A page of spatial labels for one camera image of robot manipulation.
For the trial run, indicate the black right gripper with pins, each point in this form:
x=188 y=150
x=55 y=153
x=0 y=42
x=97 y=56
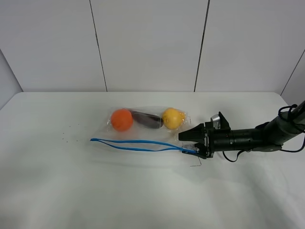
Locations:
x=217 y=139

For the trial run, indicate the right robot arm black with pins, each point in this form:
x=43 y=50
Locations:
x=270 y=136

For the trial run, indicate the dark purple eggplant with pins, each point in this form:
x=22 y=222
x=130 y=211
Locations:
x=148 y=120

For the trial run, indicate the clear zip bag blue seal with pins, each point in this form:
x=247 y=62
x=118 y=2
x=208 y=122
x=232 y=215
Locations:
x=140 y=140

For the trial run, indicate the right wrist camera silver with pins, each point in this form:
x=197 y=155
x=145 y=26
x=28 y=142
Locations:
x=220 y=122

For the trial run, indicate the orange round fruit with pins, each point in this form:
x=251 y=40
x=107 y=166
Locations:
x=121 y=120

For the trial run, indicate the yellow lemon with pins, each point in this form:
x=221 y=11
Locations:
x=173 y=118

